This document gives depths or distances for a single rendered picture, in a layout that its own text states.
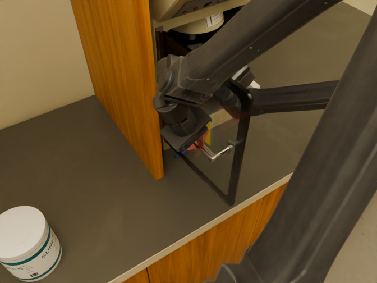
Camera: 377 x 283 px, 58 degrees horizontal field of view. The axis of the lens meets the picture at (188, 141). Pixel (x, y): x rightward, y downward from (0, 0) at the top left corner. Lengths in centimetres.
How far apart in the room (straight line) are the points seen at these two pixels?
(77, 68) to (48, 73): 10
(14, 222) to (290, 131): 89
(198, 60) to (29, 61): 84
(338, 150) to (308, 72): 127
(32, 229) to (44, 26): 66
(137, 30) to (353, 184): 54
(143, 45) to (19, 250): 52
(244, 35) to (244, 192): 68
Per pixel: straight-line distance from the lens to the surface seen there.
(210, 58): 50
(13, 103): 136
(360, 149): 27
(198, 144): 80
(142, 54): 75
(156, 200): 102
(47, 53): 128
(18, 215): 92
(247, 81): 97
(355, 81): 29
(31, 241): 87
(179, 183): 105
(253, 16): 43
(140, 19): 71
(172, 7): 74
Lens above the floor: 180
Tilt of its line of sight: 48 degrees down
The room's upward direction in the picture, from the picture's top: straight up
